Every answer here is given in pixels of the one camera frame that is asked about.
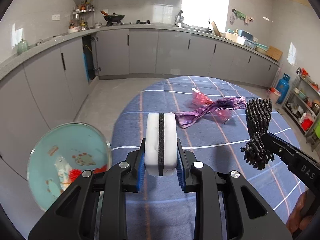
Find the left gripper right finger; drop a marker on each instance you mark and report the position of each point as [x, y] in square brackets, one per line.
[227, 205]

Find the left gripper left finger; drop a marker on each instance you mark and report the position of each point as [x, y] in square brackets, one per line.
[94, 204]

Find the clear tall plastic bag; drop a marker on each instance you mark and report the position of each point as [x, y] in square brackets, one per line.
[63, 168]

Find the black foam fruit net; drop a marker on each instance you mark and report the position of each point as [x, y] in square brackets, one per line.
[258, 116]

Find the white black sponge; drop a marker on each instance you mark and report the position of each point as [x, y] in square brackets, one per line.
[161, 151]

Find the pink transparent wrapper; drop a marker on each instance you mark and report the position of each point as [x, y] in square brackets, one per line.
[201, 100]

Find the purple snack wrapper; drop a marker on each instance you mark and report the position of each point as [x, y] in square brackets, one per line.
[187, 119]

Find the teal round trash bin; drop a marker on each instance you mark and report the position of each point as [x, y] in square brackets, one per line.
[61, 155]

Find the kitchen faucet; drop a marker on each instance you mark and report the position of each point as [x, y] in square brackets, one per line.
[210, 28]

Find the right hand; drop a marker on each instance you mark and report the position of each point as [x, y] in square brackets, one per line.
[295, 220]

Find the metal storage shelf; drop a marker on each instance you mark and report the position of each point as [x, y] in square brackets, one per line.
[302, 105]

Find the red white bucket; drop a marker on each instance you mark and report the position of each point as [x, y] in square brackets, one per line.
[273, 94]

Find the blue plaid tablecloth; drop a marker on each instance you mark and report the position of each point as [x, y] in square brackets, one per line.
[161, 210]

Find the blue gas cylinder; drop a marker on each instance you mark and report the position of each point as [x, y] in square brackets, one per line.
[283, 87]

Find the wooden cutting board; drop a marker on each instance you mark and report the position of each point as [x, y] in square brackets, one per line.
[274, 53]

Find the grey base cabinets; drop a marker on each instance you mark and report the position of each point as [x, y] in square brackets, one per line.
[48, 85]

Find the green ceramic teapot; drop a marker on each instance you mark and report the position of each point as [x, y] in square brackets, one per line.
[22, 46]

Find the metal spice rack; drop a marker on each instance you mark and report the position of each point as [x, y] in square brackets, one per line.
[80, 16]

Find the black wok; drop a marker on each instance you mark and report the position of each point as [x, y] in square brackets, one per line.
[112, 19]

